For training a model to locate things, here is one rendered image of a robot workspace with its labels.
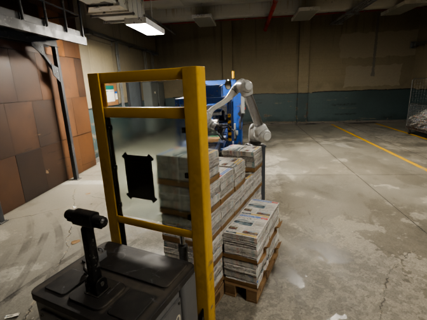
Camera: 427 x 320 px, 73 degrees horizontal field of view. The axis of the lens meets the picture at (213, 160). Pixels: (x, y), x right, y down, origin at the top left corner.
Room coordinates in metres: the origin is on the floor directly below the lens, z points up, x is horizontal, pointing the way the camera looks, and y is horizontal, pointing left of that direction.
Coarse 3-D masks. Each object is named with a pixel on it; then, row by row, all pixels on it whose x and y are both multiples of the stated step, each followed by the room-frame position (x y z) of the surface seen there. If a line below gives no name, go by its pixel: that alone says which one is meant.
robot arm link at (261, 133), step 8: (240, 80) 3.35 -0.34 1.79; (240, 88) 3.24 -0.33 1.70; (248, 88) 3.18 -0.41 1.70; (248, 96) 3.25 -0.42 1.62; (248, 104) 3.27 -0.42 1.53; (256, 112) 3.27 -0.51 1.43; (256, 120) 3.28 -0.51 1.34; (256, 128) 3.29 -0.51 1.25; (264, 128) 3.28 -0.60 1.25; (256, 136) 3.32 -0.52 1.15; (264, 136) 3.23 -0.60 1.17
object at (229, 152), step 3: (228, 147) 3.17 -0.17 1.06; (231, 147) 3.16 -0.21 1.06; (234, 147) 3.15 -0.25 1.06; (237, 147) 3.15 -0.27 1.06; (240, 147) 3.16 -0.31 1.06; (222, 150) 3.07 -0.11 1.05; (225, 150) 3.05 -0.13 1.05; (228, 150) 3.04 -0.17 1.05; (231, 150) 3.02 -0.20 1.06; (234, 150) 3.01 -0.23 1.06; (222, 153) 3.07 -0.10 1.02; (225, 153) 3.05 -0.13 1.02; (228, 153) 3.04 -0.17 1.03; (231, 153) 3.02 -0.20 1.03; (234, 153) 3.01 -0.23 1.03; (225, 156) 3.06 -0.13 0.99; (228, 156) 3.04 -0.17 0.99; (231, 156) 3.02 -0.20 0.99; (234, 156) 3.01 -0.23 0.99
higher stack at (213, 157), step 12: (216, 156) 2.04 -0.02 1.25; (216, 168) 2.04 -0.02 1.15; (216, 180) 2.04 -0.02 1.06; (216, 192) 2.04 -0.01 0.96; (216, 216) 2.02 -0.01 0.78; (216, 228) 2.02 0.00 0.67; (192, 240) 1.89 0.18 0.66; (216, 240) 1.99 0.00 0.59; (168, 252) 1.98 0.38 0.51; (192, 252) 1.89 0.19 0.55; (216, 252) 1.99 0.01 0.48; (216, 264) 2.00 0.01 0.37; (216, 276) 1.98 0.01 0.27; (216, 300) 1.96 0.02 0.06
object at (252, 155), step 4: (248, 148) 3.10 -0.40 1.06; (252, 148) 3.08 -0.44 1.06; (256, 148) 3.07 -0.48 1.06; (260, 148) 3.11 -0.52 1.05; (240, 152) 2.98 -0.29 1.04; (244, 152) 2.96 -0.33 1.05; (248, 152) 2.94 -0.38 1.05; (252, 152) 2.92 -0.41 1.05; (256, 152) 2.98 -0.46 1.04; (260, 152) 3.09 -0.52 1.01; (244, 156) 2.96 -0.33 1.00; (248, 156) 2.94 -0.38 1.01; (252, 156) 2.92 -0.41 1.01; (256, 156) 2.96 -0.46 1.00; (260, 156) 3.09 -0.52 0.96; (248, 160) 2.94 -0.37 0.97; (252, 160) 2.93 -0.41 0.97; (256, 160) 2.96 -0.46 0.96; (260, 160) 3.08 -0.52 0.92; (248, 164) 2.94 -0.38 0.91; (252, 164) 2.92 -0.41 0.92; (256, 164) 2.95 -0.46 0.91
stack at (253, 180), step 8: (248, 176) 2.81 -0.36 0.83; (256, 176) 2.96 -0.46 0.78; (248, 184) 2.71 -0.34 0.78; (256, 184) 2.95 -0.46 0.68; (240, 192) 2.49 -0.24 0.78; (248, 192) 2.72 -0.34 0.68; (256, 192) 2.96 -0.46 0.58; (232, 200) 2.31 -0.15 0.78; (240, 200) 2.50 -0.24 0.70; (224, 208) 2.15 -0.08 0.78; (232, 208) 2.31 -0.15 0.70; (224, 216) 2.15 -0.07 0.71; (224, 280) 2.12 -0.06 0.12; (224, 288) 2.11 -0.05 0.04
